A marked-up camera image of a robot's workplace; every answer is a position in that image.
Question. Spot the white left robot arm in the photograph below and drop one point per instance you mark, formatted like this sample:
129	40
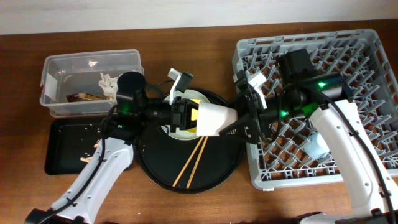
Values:
115	152

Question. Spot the right wooden chopstick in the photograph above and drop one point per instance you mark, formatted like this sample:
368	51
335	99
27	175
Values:
201	144

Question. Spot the clear plastic waste bin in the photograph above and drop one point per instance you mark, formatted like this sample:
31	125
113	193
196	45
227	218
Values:
68	74

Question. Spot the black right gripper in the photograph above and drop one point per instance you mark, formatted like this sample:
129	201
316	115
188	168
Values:
258	116

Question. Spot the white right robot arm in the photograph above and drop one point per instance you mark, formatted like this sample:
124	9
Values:
328	102

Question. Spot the blue cup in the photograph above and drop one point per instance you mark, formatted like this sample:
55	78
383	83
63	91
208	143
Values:
317	148

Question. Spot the black rectangular tray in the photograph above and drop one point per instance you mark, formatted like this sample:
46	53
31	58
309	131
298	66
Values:
69	139

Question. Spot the brown snack wrapper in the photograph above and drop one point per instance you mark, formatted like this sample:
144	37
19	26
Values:
83	97

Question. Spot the round black tray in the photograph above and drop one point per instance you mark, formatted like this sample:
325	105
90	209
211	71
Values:
162	157

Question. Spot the food scraps pile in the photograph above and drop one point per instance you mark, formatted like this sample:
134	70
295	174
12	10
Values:
87	156

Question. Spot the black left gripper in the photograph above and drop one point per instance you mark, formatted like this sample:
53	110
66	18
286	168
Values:
181	114

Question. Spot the yellow bowl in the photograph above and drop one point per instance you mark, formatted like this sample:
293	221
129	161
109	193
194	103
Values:
194	116

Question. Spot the grey plate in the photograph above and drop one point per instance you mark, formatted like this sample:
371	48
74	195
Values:
190	134

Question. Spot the crumpled white tissue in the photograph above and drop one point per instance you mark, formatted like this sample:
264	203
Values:
108	85

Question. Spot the wooden chopstick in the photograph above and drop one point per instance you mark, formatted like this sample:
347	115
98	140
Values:
187	162
201	144

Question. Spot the left wooden chopstick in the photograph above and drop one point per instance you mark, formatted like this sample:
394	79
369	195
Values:
187	162

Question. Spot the pink cup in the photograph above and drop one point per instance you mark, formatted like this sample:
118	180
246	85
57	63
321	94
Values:
213	118

